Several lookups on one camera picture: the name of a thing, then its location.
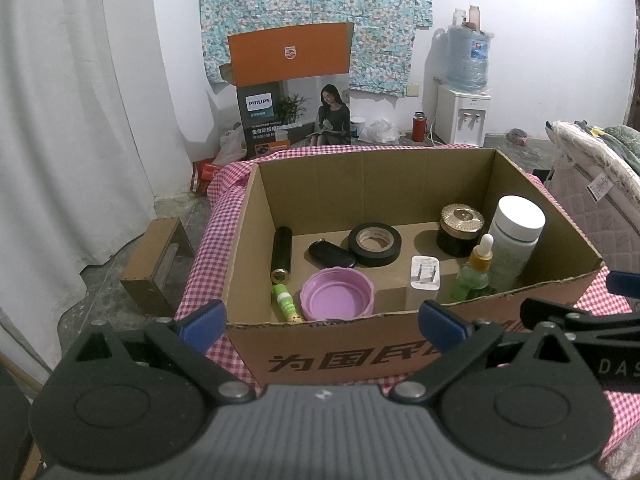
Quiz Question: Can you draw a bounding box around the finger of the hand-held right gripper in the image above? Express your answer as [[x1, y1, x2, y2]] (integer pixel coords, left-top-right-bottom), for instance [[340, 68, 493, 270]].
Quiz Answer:
[[520, 298, 640, 347], [606, 270, 640, 296]]

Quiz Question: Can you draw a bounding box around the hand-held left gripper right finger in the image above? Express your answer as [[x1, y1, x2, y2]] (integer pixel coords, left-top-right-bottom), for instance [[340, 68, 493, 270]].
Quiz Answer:
[[392, 300, 581, 406]]

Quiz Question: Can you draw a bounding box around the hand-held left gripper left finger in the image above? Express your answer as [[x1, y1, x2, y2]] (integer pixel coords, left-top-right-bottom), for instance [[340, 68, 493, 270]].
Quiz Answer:
[[60, 300, 257, 406]]

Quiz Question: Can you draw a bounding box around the white charger plug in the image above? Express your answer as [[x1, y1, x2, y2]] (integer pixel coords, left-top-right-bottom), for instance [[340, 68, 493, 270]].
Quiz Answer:
[[404, 255, 443, 312]]

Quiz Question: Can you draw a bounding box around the green dropper bottle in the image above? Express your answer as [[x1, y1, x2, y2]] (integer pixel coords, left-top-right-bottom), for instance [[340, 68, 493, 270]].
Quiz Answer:
[[449, 233, 497, 304]]

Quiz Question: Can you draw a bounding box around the green lip balm tube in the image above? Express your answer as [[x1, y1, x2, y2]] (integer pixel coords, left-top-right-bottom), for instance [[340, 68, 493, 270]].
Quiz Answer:
[[271, 283, 304, 324]]

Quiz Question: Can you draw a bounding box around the black jar gold lid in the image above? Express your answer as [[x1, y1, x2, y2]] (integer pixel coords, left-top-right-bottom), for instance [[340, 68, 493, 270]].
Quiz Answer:
[[436, 203, 487, 259]]

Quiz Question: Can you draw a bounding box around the black tape roll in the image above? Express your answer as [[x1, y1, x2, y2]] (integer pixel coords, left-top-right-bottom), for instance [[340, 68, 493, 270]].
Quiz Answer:
[[348, 222, 403, 268]]

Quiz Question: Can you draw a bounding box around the black flashlight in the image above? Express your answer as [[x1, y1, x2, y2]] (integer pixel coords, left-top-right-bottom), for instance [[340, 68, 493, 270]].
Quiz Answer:
[[271, 226, 294, 285]]

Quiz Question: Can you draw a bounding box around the purple plastic lid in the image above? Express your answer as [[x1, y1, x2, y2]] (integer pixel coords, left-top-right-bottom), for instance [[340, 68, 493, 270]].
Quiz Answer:
[[299, 268, 376, 322]]

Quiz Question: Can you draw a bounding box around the white supplement bottle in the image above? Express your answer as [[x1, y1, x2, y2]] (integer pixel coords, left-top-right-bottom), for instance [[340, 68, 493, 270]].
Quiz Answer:
[[486, 195, 547, 292]]

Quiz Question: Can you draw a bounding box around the black car key fob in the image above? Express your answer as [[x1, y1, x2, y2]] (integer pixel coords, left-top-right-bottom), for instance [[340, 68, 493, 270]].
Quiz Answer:
[[308, 239, 358, 270]]

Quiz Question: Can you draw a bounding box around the brown cardboard box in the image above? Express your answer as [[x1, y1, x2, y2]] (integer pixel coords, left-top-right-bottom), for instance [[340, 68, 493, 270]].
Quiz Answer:
[[221, 148, 604, 397]]

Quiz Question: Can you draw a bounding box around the white quilted mattress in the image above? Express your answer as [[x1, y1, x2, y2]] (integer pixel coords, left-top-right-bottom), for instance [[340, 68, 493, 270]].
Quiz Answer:
[[542, 120, 640, 278]]

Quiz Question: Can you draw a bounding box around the small wooden stool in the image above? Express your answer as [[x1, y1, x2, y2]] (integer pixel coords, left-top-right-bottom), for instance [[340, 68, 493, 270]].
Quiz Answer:
[[119, 217, 197, 317]]

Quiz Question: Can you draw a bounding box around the pink checkered bed sheet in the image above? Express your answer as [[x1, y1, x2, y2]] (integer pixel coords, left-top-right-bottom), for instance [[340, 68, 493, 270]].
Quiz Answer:
[[174, 143, 640, 462]]

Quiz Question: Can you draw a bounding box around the pile of folded clothes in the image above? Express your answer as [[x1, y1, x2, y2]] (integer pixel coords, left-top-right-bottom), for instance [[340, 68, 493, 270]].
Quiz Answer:
[[572, 120, 640, 173]]

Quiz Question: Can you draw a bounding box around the red plastic bag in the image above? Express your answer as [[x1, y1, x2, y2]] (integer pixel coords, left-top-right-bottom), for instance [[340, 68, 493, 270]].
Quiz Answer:
[[191, 158, 222, 196]]

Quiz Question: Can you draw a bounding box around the white plastic bag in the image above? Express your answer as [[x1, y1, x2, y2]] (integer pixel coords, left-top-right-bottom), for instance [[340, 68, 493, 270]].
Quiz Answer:
[[218, 129, 249, 167]]

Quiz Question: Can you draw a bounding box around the clear crumpled plastic bag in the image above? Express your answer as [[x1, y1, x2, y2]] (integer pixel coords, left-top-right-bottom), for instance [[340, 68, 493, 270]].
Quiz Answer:
[[362, 118, 402, 144]]

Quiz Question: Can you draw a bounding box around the white curtain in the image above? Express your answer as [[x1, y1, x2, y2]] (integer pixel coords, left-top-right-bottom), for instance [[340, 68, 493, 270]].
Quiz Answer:
[[0, 0, 193, 391]]

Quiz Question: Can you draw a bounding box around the white water dispenser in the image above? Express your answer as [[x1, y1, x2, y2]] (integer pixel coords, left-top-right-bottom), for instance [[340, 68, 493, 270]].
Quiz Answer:
[[436, 83, 493, 147]]

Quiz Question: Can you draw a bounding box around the blue water jug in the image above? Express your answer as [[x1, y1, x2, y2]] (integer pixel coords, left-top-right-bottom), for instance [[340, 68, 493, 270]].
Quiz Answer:
[[444, 24, 495, 94]]

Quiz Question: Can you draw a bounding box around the orange printed appliance box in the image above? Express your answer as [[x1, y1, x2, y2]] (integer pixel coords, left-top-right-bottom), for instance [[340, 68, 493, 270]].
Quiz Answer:
[[218, 22, 357, 160]]

